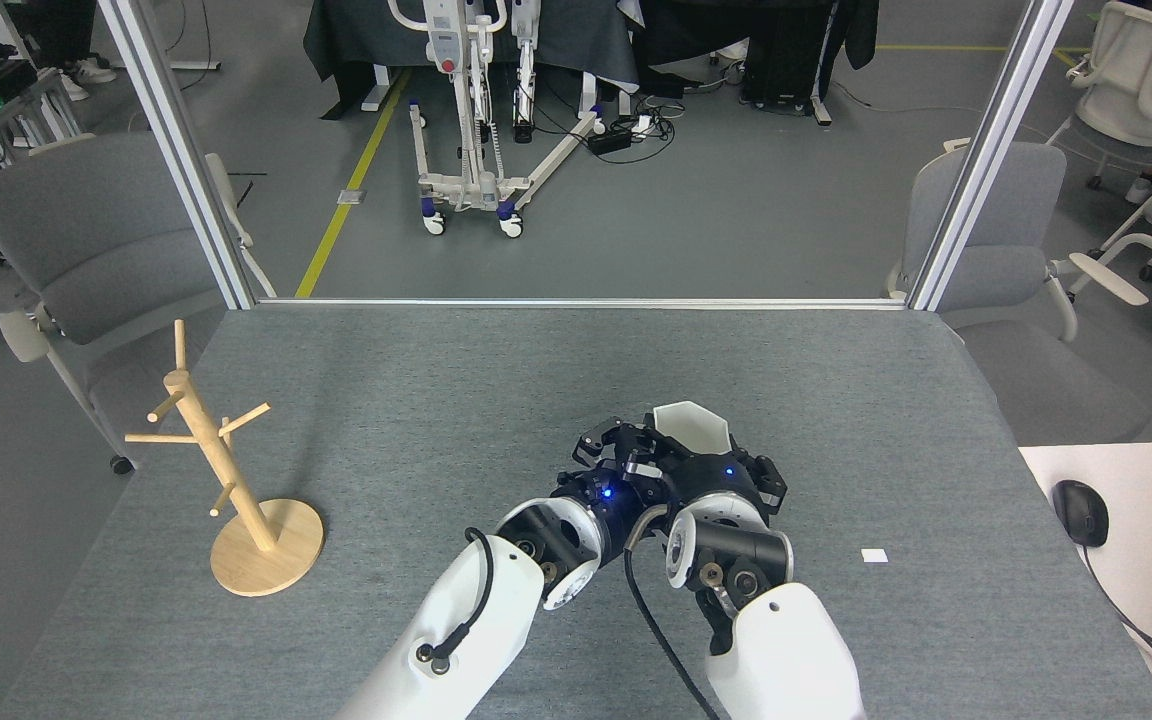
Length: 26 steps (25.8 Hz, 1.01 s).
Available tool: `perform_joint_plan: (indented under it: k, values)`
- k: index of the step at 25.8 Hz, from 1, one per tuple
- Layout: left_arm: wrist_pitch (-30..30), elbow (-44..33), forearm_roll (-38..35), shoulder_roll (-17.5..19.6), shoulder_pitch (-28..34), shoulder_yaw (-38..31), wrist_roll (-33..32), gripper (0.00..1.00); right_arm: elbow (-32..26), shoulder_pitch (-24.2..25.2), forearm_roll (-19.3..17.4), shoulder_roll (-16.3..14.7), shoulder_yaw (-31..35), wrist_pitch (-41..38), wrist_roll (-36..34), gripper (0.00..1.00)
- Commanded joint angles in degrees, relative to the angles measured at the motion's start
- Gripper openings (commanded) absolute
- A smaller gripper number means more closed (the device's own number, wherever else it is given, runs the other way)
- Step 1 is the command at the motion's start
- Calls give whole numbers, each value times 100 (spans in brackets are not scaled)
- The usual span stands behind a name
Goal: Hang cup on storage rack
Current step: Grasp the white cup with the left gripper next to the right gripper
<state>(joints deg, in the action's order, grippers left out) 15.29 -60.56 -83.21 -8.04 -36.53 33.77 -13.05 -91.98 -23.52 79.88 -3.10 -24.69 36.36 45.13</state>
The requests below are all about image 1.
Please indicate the white desk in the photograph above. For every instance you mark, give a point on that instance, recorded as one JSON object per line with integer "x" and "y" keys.
{"x": 1146, "y": 500}

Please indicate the black computer mouse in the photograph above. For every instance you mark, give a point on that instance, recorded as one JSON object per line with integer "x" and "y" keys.
{"x": 1081, "y": 512}

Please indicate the person's white shoe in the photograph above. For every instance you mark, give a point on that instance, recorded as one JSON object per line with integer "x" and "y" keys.
{"x": 74, "y": 88}
{"x": 96, "y": 72}

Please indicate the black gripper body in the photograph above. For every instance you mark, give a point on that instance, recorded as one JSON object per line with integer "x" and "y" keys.
{"x": 721, "y": 480}
{"x": 611, "y": 510}

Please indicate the white stand on wheels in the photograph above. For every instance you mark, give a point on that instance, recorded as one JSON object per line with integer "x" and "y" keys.
{"x": 441, "y": 40}

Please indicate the wooden cup rack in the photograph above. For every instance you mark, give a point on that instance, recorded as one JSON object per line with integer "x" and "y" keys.
{"x": 261, "y": 560}

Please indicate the black cloth covered table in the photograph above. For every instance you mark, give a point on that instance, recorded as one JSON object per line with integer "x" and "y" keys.
{"x": 366, "y": 40}

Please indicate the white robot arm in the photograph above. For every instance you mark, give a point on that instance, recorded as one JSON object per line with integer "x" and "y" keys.
{"x": 786, "y": 650}
{"x": 466, "y": 640}

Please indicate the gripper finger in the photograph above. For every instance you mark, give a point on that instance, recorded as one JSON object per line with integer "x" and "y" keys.
{"x": 671, "y": 455}
{"x": 774, "y": 482}
{"x": 648, "y": 480}
{"x": 611, "y": 445}

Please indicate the black power strip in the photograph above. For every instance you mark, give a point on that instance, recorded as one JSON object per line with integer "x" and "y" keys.
{"x": 610, "y": 141}

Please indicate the silver aluminium rail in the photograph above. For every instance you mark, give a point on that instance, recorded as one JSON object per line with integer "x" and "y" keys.
{"x": 576, "y": 303}

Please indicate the grey upholstered chair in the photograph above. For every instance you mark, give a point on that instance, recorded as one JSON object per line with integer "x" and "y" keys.
{"x": 1006, "y": 230}
{"x": 86, "y": 230}

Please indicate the silver aluminium post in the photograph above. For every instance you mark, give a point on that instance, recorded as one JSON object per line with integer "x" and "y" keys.
{"x": 181, "y": 150}
{"x": 986, "y": 150}

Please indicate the white hexagonal cup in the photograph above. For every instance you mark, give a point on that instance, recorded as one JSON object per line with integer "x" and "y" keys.
{"x": 698, "y": 430}

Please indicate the black computer tower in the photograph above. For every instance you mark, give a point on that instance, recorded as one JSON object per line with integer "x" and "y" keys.
{"x": 781, "y": 60}

